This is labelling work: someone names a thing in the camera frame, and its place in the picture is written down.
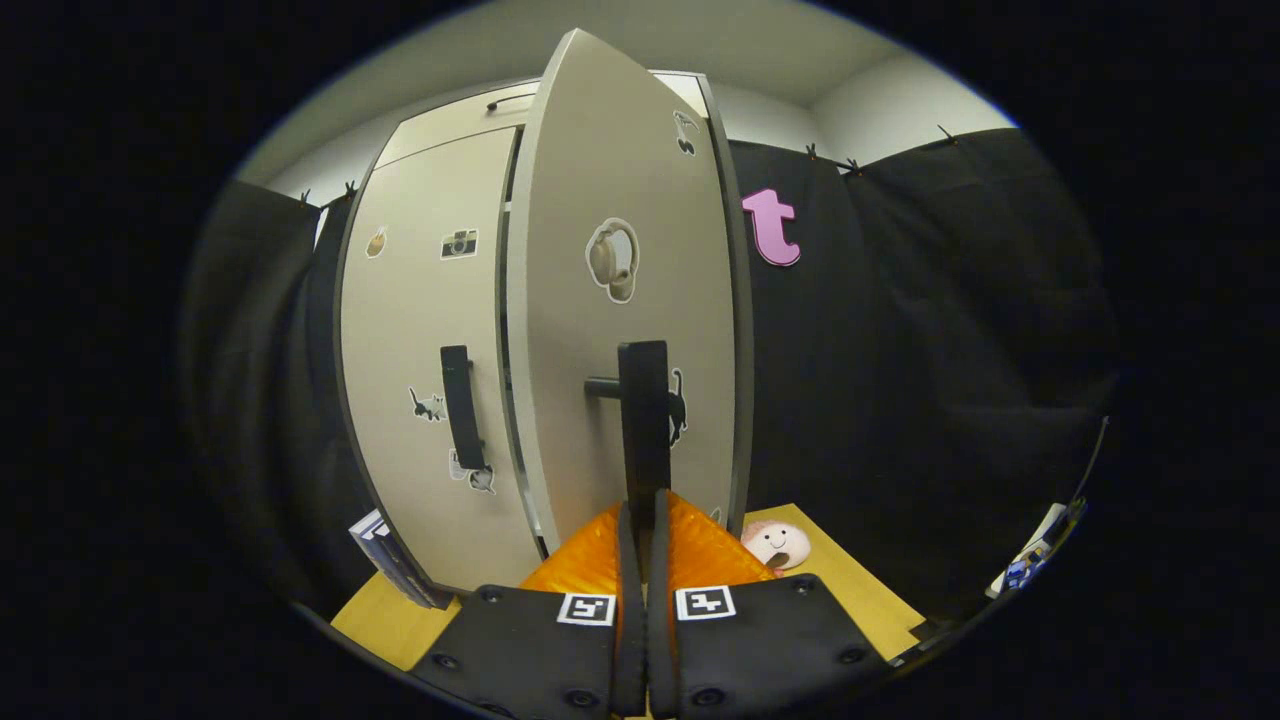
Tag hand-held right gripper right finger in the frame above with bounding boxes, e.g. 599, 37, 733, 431
647, 488, 891, 719

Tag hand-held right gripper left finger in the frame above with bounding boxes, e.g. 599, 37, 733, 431
408, 498, 648, 719

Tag black door handle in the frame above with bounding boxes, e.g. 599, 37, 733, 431
585, 340, 673, 501
440, 345, 488, 471

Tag beige cabinet door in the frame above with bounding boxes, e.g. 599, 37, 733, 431
505, 28, 753, 561
340, 125, 546, 593

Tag beige double-door shoe cabinet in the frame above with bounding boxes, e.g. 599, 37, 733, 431
333, 68, 756, 611

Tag round smiling face toy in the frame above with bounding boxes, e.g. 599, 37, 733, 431
740, 520, 813, 572

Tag white and blue boxes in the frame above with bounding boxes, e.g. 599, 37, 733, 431
348, 509, 453, 610

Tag black backdrop cloth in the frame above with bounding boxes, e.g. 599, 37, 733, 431
725, 125, 1121, 621
180, 180, 401, 616

